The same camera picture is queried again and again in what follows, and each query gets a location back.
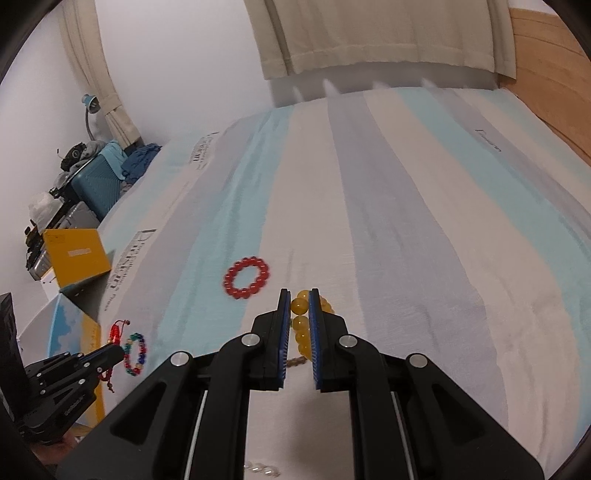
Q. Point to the dark blue clothes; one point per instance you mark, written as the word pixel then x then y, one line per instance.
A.
pixel 141 159

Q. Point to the striped bed sheet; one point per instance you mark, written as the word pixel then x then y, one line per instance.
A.
pixel 392 221

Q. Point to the silver suitcase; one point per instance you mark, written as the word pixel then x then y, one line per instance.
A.
pixel 74 217

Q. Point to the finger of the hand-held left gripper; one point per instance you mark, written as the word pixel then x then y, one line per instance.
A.
pixel 55 364
pixel 108 354

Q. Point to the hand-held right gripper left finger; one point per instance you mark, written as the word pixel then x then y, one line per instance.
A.
pixel 282 341

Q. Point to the beige curtain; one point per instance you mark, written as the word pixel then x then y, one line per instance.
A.
pixel 369 32

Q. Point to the teal suitcase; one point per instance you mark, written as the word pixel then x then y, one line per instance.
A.
pixel 94 189

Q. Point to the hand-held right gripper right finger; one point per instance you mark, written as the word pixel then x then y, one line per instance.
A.
pixel 315 341

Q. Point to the light blue cloth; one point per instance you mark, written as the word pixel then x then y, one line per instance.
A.
pixel 115 159

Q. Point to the yellow and white cardboard box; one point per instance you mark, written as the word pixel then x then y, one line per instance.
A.
pixel 76 258

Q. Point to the tied cream curtain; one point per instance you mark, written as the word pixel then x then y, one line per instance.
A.
pixel 106 92

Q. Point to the blue desk lamp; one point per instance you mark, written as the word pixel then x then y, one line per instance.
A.
pixel 91 104

